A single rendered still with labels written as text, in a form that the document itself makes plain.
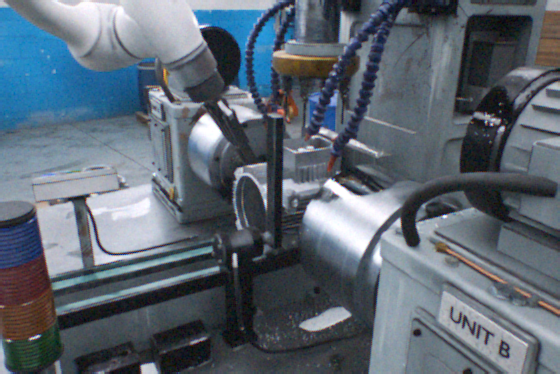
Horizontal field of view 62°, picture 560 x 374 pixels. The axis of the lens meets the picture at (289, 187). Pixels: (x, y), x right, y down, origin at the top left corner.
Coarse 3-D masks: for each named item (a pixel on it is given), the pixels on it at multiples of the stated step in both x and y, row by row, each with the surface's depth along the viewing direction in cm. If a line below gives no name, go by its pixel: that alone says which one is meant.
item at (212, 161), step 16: (240, 112) 122; (256, 112) 125; (208, 128) 122; (256, 128) 119; (192, 144) 126; (208, 144) 118; (224, 144) 116; (256, 144) 120; (192, 160) 127; (208, 160) 116; (224, 160) 117; (240, 160) 116; (208, 176) 118; (224, 176) 119; (224, 192) 121
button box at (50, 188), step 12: (108, 168) 105; (36, 180) 98; (48, 180) 99; (60, 180) 100; (72, 180) 101; (84, 180) 102; (96, 180) 104; (108, 180) 105; (36, 192) 98; (48, 192) 99; (60, 192) 100; (72, 192) 101; (84, 192) 102; (96, 192) 104
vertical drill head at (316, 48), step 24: (312, 0) 89; (336, 0) 90; (312, 24) 91; (336, 24) 92; (288, 48) 93; (312, 48) 90; (336, 48) 91; (288, 72) 91; (312, 72) 89; (288, 96) 100
